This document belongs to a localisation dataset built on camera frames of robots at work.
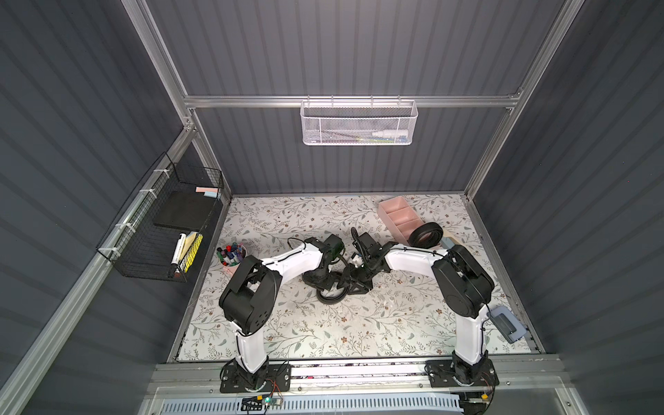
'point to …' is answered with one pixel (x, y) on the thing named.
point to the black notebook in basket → (184, 209)
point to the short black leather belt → (331, 300)
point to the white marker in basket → (182, 236)
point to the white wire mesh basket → (359, 122)
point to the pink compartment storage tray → (399, 218)
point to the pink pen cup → (230, 257)
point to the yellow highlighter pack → (193, 242)
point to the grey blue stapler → (507, 323)
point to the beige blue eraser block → (449, 242)
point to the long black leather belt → (426, 235)
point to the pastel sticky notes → (209, 192)
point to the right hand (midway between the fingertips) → (343, 288)
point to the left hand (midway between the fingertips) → (321, 288)
